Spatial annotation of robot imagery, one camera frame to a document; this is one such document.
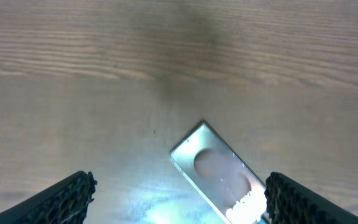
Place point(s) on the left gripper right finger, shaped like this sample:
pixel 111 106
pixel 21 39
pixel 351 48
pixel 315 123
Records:
pixel 290 202

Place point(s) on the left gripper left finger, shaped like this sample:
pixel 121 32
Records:
pixel 65 202

